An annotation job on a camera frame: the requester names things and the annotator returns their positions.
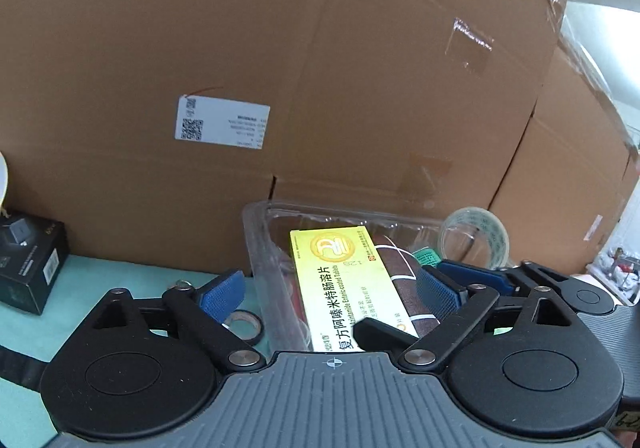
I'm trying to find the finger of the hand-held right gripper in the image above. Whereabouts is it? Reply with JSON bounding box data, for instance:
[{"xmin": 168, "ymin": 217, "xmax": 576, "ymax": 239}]
[{"xmin": 436, "ymin": 259, "xmax": 577, "ymax": 307}]

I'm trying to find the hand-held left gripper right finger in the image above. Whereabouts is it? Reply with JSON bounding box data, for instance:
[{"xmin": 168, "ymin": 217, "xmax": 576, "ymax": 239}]
[{"xmin": 352, "ymin": 265, "xmax": 574, "ymax": 372}]

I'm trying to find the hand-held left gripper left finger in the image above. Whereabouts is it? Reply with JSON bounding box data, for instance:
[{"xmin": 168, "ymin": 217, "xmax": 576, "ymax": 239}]
[{"xmin": 92, "ymin": 269, "xmax": 268, "ymax": 372}]

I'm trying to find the clear plastic container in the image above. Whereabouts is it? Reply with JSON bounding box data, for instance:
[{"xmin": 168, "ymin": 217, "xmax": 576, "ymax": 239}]
[{"xmin": 241, "ymin": 201, "xmax": 512, "ymax": 355}]

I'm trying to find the yellow medicine box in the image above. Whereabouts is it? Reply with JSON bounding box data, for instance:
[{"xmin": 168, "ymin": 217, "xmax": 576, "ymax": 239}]
[{"xmin": 290, "ymin": 225, "xmax": 442, "ymax": 355}]

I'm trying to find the teal desktop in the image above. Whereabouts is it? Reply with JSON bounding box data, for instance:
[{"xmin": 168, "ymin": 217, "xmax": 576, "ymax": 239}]
[{"xmin": 0, "ymin": 252, "xmax": 313, "ymax": 448}]

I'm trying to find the clear tape roll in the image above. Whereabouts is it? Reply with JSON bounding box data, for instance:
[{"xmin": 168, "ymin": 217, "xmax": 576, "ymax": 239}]
[{"xmin": 438, "ymin": 207, "xmax": 511, "ymax": 272}]

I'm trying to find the brown striped pouch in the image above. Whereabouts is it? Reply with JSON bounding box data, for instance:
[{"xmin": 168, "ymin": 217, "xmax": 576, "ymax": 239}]
[{"xmin": 375, "ymin": 235, "xmax": 442, "ymax": 330}]

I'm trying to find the black tape roll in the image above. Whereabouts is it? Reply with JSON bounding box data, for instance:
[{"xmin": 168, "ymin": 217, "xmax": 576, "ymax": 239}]
[{"xmin": 222, "ymin": 310, "xmax": 264, "ymax": 345}]

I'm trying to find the white crumpled bag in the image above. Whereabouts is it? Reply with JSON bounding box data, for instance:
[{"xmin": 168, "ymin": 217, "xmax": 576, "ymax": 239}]
[{"xmin": 585, "ymin": 245, "xmax": 640, "ymax": 307}]

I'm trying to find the small cardboard box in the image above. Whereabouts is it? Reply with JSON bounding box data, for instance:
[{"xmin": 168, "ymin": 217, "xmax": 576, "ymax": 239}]
[{"xmin": 487, "ymin": 44, "xmax": 640, "ymax": 275}]

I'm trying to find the white shipping label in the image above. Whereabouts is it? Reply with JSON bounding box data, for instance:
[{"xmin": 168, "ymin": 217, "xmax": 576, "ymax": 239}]
[{"xmin": 173, "ymin": 95, "xmax": 272, "ymax": 149}]

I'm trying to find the black product box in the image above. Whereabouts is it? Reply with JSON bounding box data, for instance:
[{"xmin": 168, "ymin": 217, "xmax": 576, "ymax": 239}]
[{"xmin": 0, "ymin": 212, "xmax": 70, "ymax": 315}]

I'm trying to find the white round object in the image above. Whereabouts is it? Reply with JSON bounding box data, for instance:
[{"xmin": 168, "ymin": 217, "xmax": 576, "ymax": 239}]
[{"xmin": 0, "ymin": 151, "xmax": 10, "ymax": 215}]

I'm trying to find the large cardboard box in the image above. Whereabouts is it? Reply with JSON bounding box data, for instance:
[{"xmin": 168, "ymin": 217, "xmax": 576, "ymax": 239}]
[{"xmin": 0, "ymin": 0, "xmax": 569, "ymax": 275}]

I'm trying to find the black strap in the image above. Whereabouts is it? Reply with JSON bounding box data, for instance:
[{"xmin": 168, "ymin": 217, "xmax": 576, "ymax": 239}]
[{"xmin": 0, "ymin": 345, "xmax": 49, "ymax": 392}]

